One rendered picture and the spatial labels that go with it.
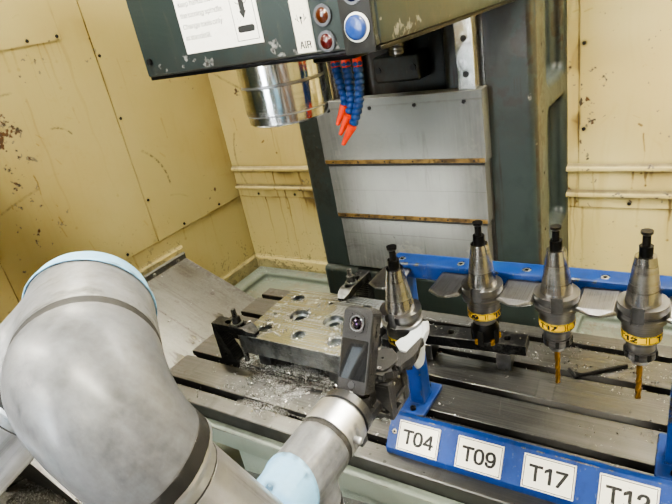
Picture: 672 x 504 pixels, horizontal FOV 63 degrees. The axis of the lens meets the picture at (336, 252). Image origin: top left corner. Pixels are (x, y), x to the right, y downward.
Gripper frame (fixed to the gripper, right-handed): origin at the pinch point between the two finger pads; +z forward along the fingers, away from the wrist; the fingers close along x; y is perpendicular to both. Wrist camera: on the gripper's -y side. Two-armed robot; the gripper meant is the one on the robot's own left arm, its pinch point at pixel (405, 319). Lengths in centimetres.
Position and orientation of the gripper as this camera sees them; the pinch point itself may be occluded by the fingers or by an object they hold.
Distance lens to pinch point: 86.4
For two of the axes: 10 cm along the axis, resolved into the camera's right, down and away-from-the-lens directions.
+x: 8.4, 0.9, -5.3
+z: 5.1, -4.6, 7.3
